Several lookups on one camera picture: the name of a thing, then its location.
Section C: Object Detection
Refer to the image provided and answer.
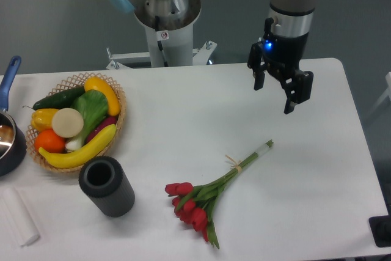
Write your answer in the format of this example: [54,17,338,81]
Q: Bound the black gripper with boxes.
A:
[247,34,314,114]

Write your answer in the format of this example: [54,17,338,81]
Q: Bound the red tulip bouquet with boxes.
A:
[164,139,274,249]

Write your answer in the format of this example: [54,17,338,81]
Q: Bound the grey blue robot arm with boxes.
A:
[109,0,316,114]

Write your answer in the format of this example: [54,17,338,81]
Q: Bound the purple eggplant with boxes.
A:
[85,116,117,143]

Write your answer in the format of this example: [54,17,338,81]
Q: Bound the yellow squash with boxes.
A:
[84,76,120,116]

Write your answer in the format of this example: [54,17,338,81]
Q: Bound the black device at edge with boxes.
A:
[368,215,390,248]

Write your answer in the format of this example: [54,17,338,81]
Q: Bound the green bok choy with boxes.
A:
[65,90,108,152]

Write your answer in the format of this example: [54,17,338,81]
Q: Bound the dark grey ribbed vase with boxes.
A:
[78,156,135,218]

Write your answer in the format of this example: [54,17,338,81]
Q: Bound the green cucumber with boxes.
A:
[23,86,85,111]

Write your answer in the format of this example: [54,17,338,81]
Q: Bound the yellow banana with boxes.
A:
[38,124,117,169]

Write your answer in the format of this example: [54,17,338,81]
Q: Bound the orange fruit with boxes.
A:
[34,130,65,153]

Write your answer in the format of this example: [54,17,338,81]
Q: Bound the yellow bell pepper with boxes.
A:
[31,108,59,132]

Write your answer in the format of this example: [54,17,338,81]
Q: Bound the white rolled cloth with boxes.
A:
[2,187,40,247]

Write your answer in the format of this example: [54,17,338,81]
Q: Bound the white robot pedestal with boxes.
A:
[106,18,217,70]

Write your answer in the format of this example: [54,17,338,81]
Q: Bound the white frame at right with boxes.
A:
[365,72,390,123]

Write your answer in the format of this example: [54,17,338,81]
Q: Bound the blue handled saucepan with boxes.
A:
[1,56,26,176]

